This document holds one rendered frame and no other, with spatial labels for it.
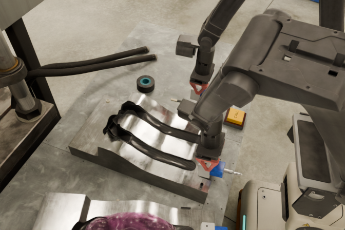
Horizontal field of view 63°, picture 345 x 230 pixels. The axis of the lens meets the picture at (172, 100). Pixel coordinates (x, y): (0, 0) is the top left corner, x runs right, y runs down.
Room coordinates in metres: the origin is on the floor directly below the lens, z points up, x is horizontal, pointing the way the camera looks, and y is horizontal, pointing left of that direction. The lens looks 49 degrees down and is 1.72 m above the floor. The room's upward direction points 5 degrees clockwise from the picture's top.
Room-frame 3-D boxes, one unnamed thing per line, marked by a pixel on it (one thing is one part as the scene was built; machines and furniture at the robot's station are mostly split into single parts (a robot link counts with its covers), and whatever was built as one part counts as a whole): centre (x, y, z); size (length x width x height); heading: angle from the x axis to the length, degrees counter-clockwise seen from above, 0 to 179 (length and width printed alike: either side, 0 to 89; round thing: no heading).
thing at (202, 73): (0.75, -0.10, 1.06); 0.10 x 0.07 x 0.07; 164
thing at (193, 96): (0.74, -0.14, 0.93); 0.13 x 0.05 x 0.05; 73
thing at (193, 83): (0.74, -0.10, 0.99); 0.07 x 0.07 x 0.09; 73
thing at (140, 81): (0.88, 0.12, 0.82); 0.08 x 0.08 x 0.04
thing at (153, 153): (0.55, 0.06, 0.92); 0.35 x 0.16 x 0.09; 73
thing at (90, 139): (0.56, 0.07, 0.87); 0.50 x 0.26 x 0.14; 73
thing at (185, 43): (0.75, -0.06, 1.15); 0.11 x 0.09 x 0.12; 78
